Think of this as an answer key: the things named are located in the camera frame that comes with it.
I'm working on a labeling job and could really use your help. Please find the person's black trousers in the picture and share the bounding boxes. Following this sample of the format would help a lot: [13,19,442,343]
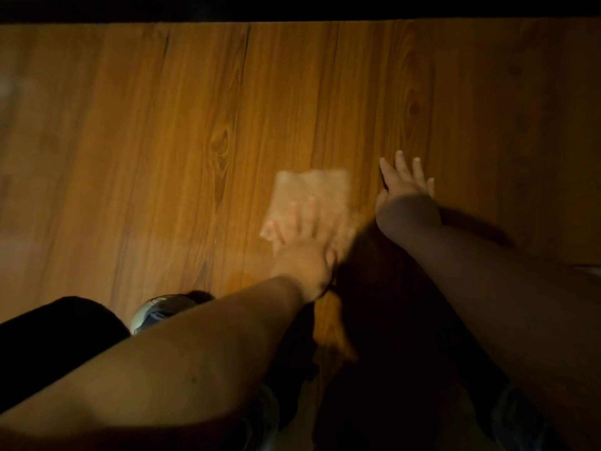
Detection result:
[0,296,131,415]

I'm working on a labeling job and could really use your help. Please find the beige cleaning cloth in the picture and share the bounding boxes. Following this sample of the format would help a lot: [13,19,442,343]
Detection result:
[264,169,360,259]

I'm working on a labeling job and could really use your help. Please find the person's right hand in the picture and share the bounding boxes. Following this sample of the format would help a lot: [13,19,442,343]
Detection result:
[375,150,442,233]

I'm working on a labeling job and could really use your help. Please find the person's left forearm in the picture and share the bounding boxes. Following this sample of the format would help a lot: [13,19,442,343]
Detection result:
[0,275,306,451]

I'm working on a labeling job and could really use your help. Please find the person's right forearm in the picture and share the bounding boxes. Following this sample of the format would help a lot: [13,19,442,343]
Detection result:
[376,216,601,451]

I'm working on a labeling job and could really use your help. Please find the grey shoe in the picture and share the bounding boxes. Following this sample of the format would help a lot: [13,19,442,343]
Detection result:
[130,291,216,335]

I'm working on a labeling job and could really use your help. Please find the person's left hand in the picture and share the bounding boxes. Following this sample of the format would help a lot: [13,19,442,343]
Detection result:
[259,197,339,302]

